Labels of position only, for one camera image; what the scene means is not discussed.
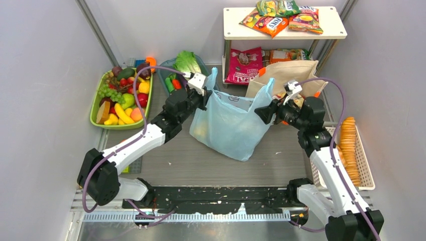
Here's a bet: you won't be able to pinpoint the light blue plastic bag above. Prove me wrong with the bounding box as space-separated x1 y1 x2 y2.
189 67 275 161

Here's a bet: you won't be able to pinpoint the beige canvas tote bag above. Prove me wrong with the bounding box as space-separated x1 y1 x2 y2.
245 60 318 98

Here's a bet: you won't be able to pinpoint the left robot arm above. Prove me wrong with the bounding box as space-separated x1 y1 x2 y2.
77 88 212 206

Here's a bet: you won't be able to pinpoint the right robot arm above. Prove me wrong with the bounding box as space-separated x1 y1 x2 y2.
255 97 384 240

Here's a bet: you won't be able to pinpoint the red chili pepper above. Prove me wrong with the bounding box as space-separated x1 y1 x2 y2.
172 79 182 90

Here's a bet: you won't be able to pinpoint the green cucumber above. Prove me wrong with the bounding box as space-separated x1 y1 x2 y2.
164 77 175 93

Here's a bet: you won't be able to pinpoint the red apple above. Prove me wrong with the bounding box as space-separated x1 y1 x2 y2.
137 93 149 108

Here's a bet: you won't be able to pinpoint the teal vegetable tray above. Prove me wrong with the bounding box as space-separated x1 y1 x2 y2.
157 54 211 96

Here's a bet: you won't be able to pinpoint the green lettuce head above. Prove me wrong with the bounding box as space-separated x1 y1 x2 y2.
173 50 201 73

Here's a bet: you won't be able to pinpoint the dark purple fruit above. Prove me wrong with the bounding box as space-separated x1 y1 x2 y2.
136 62 152 80

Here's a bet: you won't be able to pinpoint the peach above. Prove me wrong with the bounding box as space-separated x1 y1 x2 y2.
130 107 145 123

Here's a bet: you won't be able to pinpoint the stack of round crackers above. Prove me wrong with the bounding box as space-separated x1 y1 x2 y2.
339 116 361 186

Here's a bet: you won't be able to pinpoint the green fruit tray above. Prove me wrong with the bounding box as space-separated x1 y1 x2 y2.
89 67 152 130

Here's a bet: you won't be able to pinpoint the pink Real snack bag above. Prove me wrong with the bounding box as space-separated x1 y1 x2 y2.
225 47 263 85

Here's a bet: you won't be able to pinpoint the green apple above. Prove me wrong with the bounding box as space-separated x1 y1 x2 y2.
120 93 135 109

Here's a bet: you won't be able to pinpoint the orange green snack bag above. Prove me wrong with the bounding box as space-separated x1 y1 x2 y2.
270 49 311 64

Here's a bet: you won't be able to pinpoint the yellow banana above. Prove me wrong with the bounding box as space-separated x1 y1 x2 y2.
114 103 135 124

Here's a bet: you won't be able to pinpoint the avocado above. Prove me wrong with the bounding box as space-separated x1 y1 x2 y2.
117 67 135 81

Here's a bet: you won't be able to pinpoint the white plastic basket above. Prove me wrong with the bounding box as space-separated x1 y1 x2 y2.
310 126 376 190

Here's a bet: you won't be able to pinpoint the green grapes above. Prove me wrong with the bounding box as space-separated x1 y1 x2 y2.
97 84 122 104

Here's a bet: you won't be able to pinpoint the grey lego baseplate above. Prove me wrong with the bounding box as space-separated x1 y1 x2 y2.
122 157 142 174

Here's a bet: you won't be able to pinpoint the orange Fox's snack bag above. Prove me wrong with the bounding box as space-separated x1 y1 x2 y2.
240 9 289 38

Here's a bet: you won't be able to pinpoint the yellow orange snack bag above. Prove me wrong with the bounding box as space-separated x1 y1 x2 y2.
288 6 324 35

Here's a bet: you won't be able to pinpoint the white two-tier shelf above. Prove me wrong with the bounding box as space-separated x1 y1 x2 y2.
222 6 347 88

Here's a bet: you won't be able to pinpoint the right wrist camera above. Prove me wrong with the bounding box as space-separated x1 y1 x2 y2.
282 80 302 105

